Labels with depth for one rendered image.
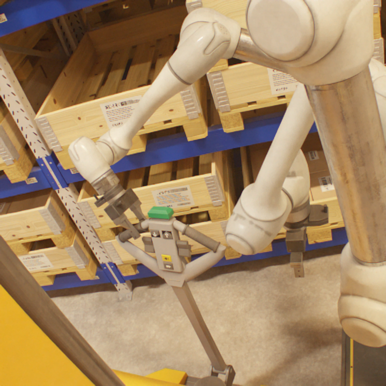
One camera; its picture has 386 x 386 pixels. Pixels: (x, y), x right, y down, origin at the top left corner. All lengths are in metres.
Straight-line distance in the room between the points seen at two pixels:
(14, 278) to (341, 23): 0.48
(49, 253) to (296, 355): 1.66
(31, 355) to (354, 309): 0.58
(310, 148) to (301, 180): 2.08
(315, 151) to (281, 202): 2.15
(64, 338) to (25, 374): 0.08
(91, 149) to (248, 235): 0.75
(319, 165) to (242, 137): 0.85
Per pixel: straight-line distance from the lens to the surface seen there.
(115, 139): 1.60
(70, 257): 2.93
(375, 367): 2.26
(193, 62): 1.26
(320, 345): 2.68
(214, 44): 1.25
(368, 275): 0.85
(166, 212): 1.47
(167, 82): 1.31
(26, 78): 2.83
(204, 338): 1.96
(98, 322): 3.20
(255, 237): 0.94
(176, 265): 1.56
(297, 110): 0.86
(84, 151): 1.52
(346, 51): 0.59
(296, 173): 1.04
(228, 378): 2.24
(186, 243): 1.49
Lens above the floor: 2.36
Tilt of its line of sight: 39 degrees down
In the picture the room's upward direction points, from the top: 19 degrees counter-clockwise
